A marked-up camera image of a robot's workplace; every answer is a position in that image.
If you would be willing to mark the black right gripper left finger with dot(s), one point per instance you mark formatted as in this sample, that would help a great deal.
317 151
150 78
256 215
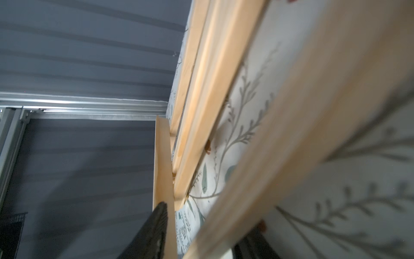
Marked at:
150 241

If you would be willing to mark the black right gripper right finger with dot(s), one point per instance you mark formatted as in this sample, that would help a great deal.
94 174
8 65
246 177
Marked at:
254 246

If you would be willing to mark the right wooden easel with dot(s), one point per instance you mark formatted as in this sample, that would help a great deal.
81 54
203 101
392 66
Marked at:
226 97

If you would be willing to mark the floral table mat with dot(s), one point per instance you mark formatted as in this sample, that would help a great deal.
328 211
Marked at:
323 194

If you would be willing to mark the black wire wall basket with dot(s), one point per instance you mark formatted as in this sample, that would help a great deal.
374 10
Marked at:
11 233

